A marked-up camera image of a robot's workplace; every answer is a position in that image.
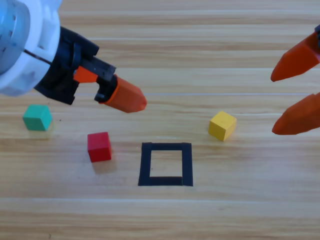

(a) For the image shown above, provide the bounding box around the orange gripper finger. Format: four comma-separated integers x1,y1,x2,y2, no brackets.
270,31,320,83
271,91,320,136

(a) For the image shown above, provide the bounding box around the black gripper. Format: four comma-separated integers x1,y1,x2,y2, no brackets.
34,25,148,114

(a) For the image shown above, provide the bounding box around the red wooden cube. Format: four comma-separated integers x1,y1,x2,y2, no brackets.
87,131,113,163

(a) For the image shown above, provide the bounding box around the green wooden cube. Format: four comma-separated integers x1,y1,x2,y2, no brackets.
22,104,53,132

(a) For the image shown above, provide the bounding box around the yellow wooden cube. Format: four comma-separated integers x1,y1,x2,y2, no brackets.
208,110,238,142

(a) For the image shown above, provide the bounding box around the black tape square outline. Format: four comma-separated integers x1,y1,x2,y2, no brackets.
137,141,194,187

